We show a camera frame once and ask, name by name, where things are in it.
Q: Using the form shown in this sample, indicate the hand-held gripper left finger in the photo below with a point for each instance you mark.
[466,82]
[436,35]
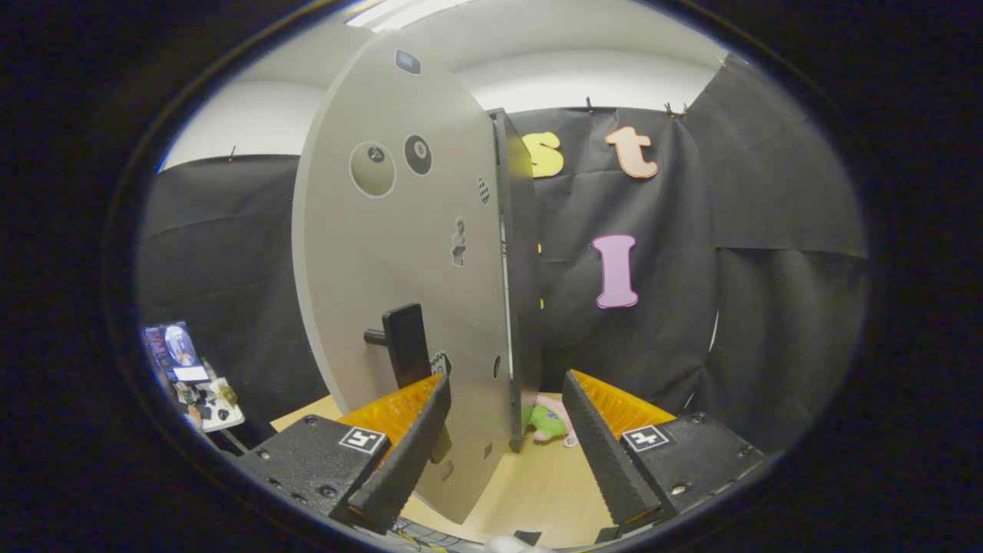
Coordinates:
[407,461]

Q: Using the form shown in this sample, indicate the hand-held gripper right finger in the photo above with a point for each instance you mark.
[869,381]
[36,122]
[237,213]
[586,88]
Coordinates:
[607,457]

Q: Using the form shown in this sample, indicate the dark grey shoe cabinet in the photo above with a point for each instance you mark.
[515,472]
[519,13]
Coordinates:
[522,269]

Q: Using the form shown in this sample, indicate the pink and green plush toy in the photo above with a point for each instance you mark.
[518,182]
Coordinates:
[549,421]

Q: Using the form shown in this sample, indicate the small black block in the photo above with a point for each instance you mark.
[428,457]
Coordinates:
[527,538]

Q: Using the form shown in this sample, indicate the black backdrop cloth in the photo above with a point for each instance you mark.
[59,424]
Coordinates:
[729,307]

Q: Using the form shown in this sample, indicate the long ceiling light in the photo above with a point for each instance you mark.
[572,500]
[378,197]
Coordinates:
[399,11]

